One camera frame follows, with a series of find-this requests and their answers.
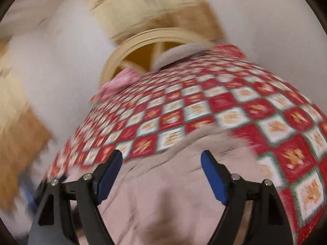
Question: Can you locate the cream arched wooden headboard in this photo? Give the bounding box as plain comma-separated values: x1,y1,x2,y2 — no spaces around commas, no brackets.
99,28,217,87

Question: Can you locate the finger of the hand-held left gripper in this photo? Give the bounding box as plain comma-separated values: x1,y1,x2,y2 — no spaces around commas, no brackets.
22,181,38,213

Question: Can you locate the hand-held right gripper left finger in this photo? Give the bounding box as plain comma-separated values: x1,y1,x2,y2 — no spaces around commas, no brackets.
27,149,123,245

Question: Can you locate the striped pillow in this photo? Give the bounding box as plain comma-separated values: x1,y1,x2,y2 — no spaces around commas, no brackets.
152,43,215,72

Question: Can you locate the pink crumpled cloth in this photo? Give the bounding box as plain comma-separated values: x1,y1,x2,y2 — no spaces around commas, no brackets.
91,68,143,104

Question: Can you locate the beige quilted puffer jacket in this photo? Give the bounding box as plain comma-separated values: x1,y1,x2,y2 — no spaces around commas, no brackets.
74,126,259,245

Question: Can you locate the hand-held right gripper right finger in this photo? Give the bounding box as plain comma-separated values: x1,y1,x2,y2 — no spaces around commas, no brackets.
200,150,294,245

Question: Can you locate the red checkered bear bedspread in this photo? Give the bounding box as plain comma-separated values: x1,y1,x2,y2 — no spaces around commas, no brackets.
43,43,327,245

